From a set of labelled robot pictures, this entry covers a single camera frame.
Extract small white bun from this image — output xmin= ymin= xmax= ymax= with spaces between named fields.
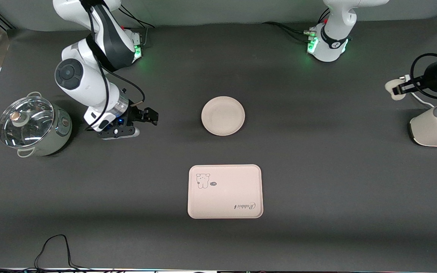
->
xmin=385 ymin=78 xmax=409 ymax=101

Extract round cream plate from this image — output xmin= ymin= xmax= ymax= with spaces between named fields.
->
xmin=201 ymin=96 xmax=246 ymax=137

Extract cream rectangular rabbit tray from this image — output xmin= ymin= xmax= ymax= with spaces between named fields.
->
xmin=187 ymin=164 xmax=264 ymax=220

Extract cream white appliance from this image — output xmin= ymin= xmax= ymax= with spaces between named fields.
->
xmin=409 ymin=104 xmax=437 ymax=147

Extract pale green electric pot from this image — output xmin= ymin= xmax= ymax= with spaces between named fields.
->
xmin=0 ymin=91 xmax=73 ymax=158

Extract glass pot lid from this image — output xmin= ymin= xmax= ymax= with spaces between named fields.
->
xmin=0 ymin=96 xmax=55 ymax=148

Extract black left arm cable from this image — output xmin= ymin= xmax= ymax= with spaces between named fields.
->
xmin=410 ymin=53 xmax=437 ymax=100

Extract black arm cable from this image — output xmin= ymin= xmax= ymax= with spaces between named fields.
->
xmin=410 ymin=53 xmax=437 ymax=100
xmin=85 ymin=0 xmax=145 ymax=130

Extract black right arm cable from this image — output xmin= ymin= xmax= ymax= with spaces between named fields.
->
xmin=85 ymin=0 xmax=145 ymax=130

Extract black looped table cable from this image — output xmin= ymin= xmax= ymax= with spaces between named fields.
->
xmin=35 ymin=234 xmax=90 ymax=271

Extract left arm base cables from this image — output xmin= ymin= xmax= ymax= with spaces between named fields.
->
xmin=262 ymin=9 xmax=331 ymax=43

